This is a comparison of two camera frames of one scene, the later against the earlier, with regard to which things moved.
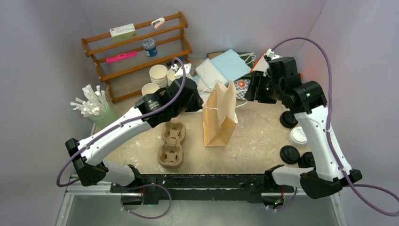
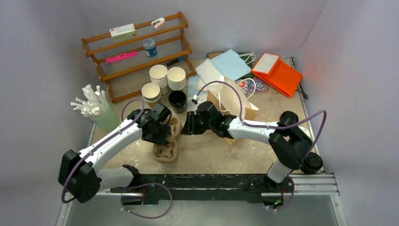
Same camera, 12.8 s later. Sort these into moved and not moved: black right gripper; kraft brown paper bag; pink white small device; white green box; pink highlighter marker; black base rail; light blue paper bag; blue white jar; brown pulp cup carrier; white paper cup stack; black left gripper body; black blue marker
Moved: brown pulp cup carrier; black right gripper; kraft brown paper bag; black left gripper body
Not moved: white green box; black base rail; black blue marker; white paper cup stack; pink highlighter marker; light blue paper bag; blue white jar; pink white small device
